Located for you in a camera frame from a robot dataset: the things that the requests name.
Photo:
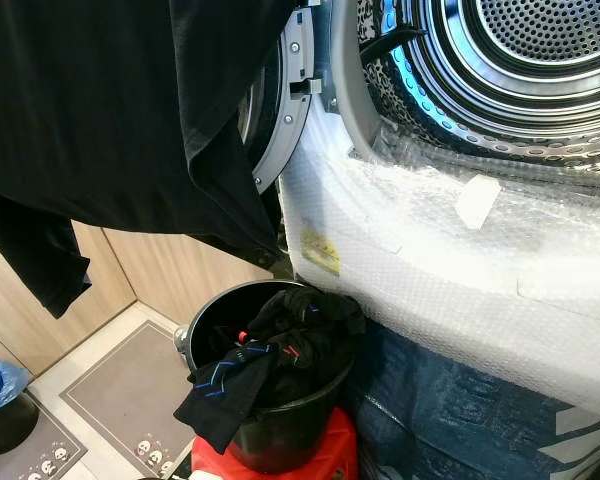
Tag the red plastic stool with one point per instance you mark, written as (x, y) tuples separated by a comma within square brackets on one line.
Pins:
[(325, 460)]

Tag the black plastic bucket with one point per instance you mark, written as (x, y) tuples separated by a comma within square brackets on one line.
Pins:
[(280, 440)]

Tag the black garment with blue chevrons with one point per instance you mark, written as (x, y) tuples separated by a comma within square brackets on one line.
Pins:
[(230, 390)]

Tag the blue plastic bin bag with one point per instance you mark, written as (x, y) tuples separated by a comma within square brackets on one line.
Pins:
[(0, 385)]

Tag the grey skull print floor mat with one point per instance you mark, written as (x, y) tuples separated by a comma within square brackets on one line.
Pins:
[(40, 452), (130, 390)]

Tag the plain black crumpled garment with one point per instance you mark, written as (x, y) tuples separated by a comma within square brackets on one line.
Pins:
[(315, 320)]

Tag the yellow sticker label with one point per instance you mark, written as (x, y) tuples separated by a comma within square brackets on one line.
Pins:
[(321, 252)]

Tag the white plug block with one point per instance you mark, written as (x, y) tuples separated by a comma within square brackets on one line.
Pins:
[(205, 476)]

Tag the grey round washer door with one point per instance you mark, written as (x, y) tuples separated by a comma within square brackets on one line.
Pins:
[(290, 90)]

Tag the white front-load washing machine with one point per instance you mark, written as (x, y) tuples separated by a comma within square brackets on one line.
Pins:
[(345, 80)]

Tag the light wood cabinet panel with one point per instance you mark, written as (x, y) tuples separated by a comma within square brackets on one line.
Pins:
[(170, 270)]

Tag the black drum paddle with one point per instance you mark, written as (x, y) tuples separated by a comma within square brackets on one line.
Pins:
[(390, 45)]

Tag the large black garment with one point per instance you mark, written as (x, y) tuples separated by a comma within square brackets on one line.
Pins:
[(80, 100)]

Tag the clear bubble wrap sheet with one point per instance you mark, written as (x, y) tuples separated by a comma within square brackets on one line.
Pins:
[(430, 290)]

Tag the black waste bin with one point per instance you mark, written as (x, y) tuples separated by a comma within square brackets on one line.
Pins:
[(5, 430)]

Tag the white tape piece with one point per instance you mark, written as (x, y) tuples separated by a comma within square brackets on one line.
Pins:
[(477, 202)]

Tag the blue denim print cover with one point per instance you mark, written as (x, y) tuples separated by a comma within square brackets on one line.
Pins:
[(450, 420)]

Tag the perforated steel washer drum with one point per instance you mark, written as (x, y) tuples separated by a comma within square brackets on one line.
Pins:
[(540, 60)]

